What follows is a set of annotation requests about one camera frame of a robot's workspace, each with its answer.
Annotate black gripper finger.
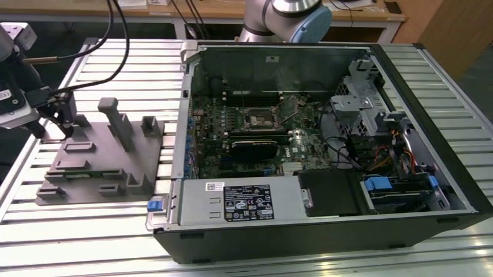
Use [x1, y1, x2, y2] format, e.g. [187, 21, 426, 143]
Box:
[26, 118, 48, 140]
[38, 91, 78, 138]

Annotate silver CPU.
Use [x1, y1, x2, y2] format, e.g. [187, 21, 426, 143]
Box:
[43, 126, 66, 142]

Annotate metal socket cover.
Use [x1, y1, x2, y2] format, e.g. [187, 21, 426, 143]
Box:
[278, 94, 306, 118]

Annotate grey parts rack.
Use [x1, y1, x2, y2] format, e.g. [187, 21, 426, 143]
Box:
[34, 97, 167, 206]

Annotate wooden desk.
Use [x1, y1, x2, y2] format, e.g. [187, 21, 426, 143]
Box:
[0, 0, 409, 44]

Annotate silver power supply unit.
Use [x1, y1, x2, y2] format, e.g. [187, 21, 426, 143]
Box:
[165, 176, 309, 229]

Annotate black graphics card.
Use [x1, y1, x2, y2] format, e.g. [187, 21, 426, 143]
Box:
[227, 138, 279, 163]

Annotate small silver heatsink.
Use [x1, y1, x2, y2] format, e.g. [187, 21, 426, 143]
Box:
[283, 162, 306, 175]

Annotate green motherboard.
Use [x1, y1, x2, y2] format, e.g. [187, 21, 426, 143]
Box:
[187, 91, 337, 179]

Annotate black PC case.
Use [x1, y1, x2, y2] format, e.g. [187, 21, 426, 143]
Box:
[152, 40, 493, 265]

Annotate metal disk bay cage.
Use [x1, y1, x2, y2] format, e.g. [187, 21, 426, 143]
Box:
[329, 59, 390, 136]

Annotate black plastic shroud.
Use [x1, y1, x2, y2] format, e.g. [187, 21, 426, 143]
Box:
[294, 169, 378, 218]

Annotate blue disk carrier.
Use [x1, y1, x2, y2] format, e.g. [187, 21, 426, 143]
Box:
[362, 174, 440, 200]

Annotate wooden cabinet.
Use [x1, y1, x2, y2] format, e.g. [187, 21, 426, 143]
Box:
[392, 0, 493, 83]

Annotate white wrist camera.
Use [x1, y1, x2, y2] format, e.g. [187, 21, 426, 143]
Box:
[0, 82, 42, 131]

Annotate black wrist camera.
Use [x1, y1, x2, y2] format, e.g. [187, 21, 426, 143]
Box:
[24, 87, 54, 108]

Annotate black camera cable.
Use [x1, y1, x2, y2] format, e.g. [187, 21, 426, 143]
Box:
[52, 0, 126, 95]

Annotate black power cable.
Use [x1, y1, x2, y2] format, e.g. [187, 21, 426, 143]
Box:
[325, 136, 365, 171]

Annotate yellow wires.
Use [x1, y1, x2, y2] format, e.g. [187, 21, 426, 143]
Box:
[368, 155, 392, 173]

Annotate orange flat cable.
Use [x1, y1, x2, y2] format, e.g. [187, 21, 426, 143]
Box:
[406, 148, 420, 175]

